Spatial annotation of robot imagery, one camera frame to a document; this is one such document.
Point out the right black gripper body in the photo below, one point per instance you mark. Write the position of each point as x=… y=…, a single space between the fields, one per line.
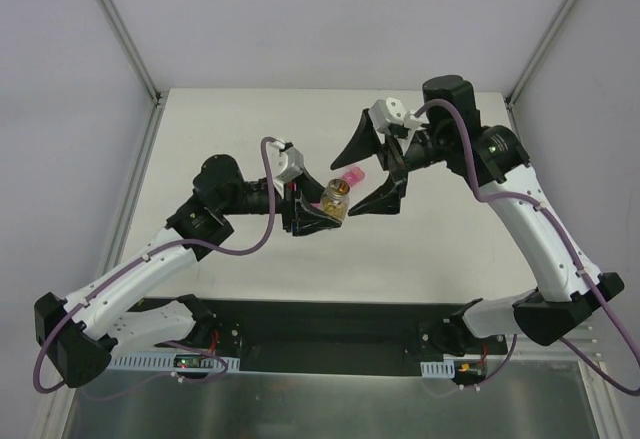
x=393 y=157

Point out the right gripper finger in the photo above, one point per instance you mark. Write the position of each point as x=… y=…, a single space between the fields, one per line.
x=363 y=144
x=387 y=198

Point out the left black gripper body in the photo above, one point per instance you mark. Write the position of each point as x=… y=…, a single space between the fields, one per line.
x=288 y=207

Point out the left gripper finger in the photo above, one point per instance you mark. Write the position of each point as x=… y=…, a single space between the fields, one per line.
x=310 y=188
x=307 y=220

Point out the clear bottle with yellow pills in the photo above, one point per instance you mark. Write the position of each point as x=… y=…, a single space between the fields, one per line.
x=335 y=206

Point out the pink weekly pill organizer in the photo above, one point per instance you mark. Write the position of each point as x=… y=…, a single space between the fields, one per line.
x=353 y=176

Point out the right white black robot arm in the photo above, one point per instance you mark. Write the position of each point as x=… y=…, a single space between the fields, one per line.
x=495 y=165

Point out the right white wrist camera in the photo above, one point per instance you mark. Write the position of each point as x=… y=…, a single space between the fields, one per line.
x=390 y=117

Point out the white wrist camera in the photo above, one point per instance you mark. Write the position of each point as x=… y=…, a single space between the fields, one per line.
x=287 y=163
x=390 y=117

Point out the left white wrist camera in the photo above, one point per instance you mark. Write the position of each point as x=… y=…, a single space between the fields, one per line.
x=287 y=163

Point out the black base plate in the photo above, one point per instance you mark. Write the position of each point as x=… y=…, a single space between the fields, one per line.
x=301 y=337

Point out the right white cable duct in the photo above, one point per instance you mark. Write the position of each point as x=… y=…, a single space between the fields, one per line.
x=444 y=369

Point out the white cable duct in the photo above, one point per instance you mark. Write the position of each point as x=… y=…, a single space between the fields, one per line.
x=174 y=362
x=444 y=369

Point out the left white cable duct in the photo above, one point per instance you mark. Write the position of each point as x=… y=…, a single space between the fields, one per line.
x=174 y=362

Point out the right aluminium frame post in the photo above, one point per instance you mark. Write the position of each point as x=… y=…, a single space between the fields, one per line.
x=551 y=32

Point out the aluminium frame post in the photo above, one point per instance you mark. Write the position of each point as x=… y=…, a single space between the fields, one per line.
x=551 y=32
x=131 y=52

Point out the left aluminium frame post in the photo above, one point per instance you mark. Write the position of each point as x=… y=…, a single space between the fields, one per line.
x=131 y=52

